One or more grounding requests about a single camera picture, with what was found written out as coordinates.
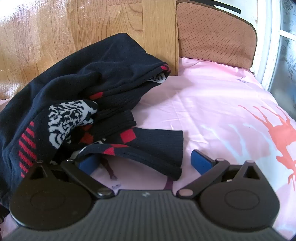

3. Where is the black tape strip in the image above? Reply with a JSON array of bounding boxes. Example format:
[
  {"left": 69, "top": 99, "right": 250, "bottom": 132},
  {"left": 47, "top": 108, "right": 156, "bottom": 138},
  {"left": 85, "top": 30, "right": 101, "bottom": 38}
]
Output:
[{"left": 211, "top": 3, "right": 241, "bottom": 14}]

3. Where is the white framed frosted window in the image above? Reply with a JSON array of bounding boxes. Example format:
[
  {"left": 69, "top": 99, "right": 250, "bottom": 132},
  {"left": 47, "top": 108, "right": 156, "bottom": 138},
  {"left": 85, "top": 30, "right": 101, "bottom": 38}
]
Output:
[{"left": 252, "top": 0, "right": 296, "bottom": 112}]

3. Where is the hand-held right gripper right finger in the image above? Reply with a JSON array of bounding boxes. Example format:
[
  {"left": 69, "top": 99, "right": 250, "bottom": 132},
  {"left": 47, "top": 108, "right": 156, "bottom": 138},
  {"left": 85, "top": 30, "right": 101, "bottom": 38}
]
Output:
[{"left": 176, "top": 149, "right": 263, "bottom": 199}]

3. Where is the brown perforated cushion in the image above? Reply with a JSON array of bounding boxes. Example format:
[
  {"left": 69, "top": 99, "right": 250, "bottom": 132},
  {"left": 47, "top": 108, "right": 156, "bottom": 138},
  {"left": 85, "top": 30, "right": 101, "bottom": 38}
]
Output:
[{"left": 176, "top": 0, "right": 258, "bottom": 70}]

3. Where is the navy red white patterned garment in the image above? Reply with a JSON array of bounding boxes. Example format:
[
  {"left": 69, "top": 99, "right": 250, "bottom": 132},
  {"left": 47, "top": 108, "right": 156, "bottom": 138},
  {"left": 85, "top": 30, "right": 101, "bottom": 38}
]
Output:
[{"left": 0, "top": 33, "right": 184, "bottom": 209}]

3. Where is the pink deer print bed sheet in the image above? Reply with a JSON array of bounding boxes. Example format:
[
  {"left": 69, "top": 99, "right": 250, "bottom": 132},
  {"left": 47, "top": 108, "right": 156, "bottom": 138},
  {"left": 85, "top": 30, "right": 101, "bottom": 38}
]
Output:
[{"left": 0, "top": 58, "right": 296, "bottom": 241}]

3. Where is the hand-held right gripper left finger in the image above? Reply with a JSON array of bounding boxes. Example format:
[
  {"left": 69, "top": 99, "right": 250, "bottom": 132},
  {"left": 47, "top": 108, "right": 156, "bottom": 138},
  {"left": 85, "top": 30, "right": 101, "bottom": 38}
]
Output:
[{"left": 29, "top": 153, "right": 115, "bottom": 198}]

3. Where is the wood pattern board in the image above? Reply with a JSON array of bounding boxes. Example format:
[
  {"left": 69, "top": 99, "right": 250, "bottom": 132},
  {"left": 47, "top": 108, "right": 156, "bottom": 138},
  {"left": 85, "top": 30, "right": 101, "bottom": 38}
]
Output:
[{"left": 0, "top": 0, "right": 179, "bottom": 100}]

